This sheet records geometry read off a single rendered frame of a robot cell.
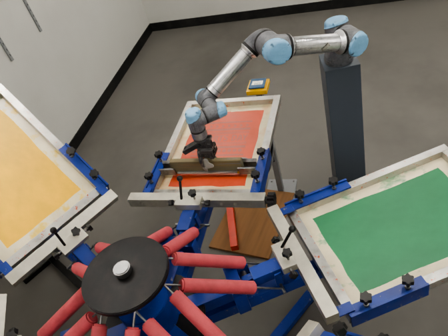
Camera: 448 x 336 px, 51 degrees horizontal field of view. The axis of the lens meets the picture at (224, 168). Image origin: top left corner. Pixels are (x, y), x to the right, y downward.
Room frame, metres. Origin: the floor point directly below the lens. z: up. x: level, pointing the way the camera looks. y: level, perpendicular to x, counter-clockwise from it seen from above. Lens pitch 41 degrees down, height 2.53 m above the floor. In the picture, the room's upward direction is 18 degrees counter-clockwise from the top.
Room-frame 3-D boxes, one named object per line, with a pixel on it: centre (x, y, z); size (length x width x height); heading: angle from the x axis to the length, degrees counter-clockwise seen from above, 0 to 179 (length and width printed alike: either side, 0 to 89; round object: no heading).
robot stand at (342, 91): (2.07, -0.75, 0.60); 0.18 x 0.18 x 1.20; 80
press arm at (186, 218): (1.48, 0.22, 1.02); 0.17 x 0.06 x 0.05; 155
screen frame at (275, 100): (1.99, -0.01, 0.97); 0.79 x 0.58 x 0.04; 155
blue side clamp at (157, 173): (1.89, 0.34, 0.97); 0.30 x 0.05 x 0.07; 155
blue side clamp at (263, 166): (1.66, -0.16, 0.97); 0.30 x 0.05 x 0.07; 155
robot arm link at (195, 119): (1.79, 0.06, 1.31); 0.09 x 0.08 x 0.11; 100
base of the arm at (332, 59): (2.07, -0.75, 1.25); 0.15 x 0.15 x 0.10
